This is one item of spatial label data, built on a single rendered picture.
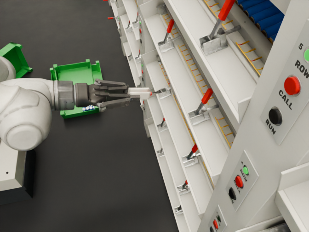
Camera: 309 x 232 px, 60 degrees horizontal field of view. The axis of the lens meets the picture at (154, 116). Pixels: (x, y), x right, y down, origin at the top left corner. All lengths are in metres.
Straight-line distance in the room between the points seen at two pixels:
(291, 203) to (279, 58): 0.16
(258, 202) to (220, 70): 0.20
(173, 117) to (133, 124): 0.64
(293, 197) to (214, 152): 0.26
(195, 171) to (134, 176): 0.59
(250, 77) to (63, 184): 1.08
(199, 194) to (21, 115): 0.47
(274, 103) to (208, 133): 0.31
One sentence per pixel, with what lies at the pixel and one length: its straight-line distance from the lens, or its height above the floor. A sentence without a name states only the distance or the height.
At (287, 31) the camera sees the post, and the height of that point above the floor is 1.03.
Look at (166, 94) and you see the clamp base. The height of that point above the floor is 0.51.
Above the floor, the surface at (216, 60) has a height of 0.88.
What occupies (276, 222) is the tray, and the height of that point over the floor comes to 0.73.
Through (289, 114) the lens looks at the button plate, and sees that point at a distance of 0.28.
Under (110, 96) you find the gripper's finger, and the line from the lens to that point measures 0.84.
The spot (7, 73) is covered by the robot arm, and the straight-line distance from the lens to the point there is 1.20.
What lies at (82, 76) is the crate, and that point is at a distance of 1.64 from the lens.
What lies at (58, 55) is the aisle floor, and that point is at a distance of 2.01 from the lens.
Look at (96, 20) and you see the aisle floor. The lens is 2.30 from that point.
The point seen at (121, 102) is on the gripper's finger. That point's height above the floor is 0.55.
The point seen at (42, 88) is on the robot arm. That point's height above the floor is 0.65.
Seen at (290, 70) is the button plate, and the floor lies 1.00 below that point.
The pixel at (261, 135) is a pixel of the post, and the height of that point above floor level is 0.91.
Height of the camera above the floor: 1.16
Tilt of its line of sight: 51 degrees down
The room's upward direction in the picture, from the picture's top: straight up
